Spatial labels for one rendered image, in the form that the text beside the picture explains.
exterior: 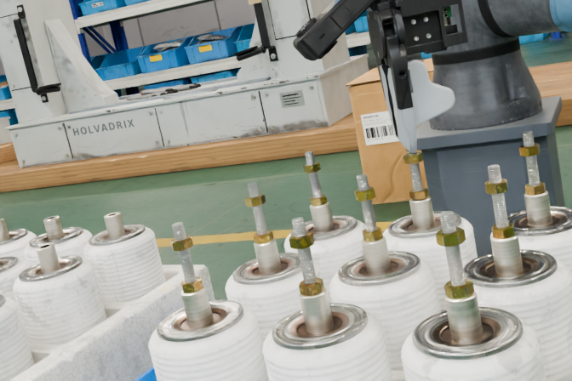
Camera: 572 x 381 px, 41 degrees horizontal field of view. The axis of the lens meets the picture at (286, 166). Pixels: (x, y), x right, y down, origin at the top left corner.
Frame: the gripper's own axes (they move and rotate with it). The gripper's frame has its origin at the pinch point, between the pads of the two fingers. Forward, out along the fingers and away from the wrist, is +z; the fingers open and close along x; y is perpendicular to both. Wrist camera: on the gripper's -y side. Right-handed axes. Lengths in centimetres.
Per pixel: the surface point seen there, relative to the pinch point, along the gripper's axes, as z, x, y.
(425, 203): 6.7, -1.1, 0.9
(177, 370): 11.2, -17.8, -24.3
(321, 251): 10.2, 1.7, -10.3
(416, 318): 12.8, -14.2, -3.9
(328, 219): 8.1, 5.4, -8.8
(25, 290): 9.9, 9.5, -44.4
